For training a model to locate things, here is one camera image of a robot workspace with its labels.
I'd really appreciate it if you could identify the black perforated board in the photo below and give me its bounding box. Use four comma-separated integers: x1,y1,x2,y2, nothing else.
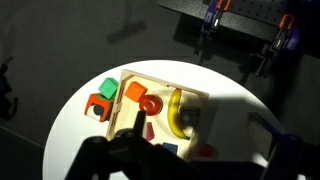
157,0,320,41

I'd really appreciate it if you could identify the blue orange clamp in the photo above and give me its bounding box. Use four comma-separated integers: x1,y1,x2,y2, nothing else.
254,14,300,78
193,0,231,55

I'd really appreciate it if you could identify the small red tomato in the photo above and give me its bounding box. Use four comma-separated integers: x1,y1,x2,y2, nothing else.
198,144,213,157

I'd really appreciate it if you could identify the red apple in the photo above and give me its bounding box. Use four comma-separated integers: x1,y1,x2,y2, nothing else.
139,95,163,116

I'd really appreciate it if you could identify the orange building block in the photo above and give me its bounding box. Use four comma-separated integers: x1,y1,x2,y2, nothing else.
125,81,148,102

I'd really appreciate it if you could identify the left blue orange clamp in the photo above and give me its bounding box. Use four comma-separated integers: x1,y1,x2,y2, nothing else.
193,0,231,55

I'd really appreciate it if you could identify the right blue orange clamp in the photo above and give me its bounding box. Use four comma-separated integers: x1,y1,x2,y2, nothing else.
254,14,300,78

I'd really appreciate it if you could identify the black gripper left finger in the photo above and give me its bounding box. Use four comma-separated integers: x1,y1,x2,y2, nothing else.
133,111,146,134

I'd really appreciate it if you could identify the grey building block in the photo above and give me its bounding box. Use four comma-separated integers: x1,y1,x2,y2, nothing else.
179,108,200,127

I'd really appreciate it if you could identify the green building block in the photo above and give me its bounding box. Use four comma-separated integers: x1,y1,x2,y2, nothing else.
98,78,118,99

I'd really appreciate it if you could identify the magenta building block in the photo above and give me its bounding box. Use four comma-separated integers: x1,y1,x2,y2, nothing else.
146,122,155,141

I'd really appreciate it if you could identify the blue building block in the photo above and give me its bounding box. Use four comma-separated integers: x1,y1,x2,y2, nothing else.
162,142,178,154

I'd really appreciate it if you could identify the orange hollow block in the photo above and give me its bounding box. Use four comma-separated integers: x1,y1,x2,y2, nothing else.
84,93,113,122

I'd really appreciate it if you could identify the yellow banana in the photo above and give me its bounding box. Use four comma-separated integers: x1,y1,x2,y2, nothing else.
167,88,189,140

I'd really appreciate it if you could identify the wooden tray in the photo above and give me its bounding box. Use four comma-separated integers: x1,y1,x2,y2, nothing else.
106,70,209,159

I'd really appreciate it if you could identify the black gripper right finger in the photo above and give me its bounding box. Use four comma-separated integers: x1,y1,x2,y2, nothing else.
248,112,282,140

